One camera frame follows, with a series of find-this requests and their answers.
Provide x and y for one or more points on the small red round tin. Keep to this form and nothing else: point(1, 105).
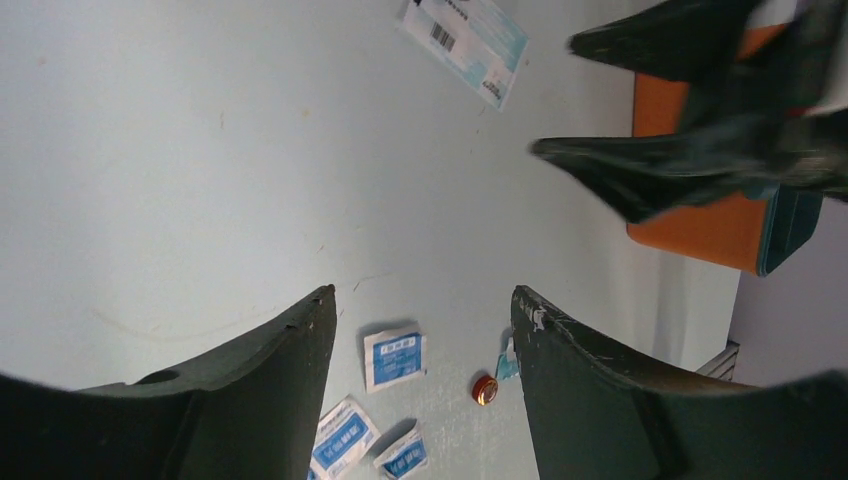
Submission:
point(484, 389)

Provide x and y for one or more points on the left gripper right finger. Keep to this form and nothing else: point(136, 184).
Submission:
point(599, 409)

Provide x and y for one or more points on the blue wipe packet middle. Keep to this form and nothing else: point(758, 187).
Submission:
point(344, 436)

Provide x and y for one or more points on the blue white sachet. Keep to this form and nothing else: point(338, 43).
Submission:
point(476, 40)

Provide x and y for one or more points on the blue alcohol wipe packet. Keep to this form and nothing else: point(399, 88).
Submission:
point(394, 356)

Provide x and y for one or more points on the teal divided tray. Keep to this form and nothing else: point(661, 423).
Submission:
point(791, 217)

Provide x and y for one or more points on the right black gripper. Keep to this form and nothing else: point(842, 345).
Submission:
point(775, 118)

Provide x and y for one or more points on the blue wipe packet lower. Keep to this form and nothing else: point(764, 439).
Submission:
point(405, 457)

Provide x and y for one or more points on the orange medicine kit box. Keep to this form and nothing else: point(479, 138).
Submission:
point(725, 233)

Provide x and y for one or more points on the teal bandage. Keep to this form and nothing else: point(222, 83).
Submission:
point(507, 363)

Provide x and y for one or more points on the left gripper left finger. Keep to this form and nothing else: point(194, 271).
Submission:
point(247, 409)

